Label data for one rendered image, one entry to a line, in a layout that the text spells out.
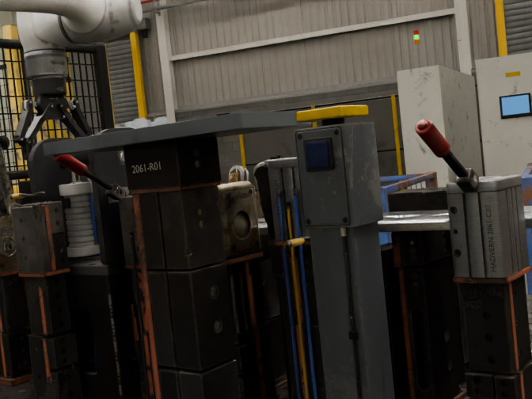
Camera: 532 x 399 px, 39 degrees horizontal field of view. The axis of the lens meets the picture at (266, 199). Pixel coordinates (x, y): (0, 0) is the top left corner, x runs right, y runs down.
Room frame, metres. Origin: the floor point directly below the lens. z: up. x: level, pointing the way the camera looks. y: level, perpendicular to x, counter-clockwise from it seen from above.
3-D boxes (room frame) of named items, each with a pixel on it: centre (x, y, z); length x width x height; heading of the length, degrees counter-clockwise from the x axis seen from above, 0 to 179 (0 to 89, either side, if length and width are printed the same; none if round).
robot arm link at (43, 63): (1.71, 0.46, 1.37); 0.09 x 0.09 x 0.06
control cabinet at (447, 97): (10.05, -2.44, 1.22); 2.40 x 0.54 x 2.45; 155
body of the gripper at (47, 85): (1.71, 0.46, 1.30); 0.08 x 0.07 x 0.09; 142
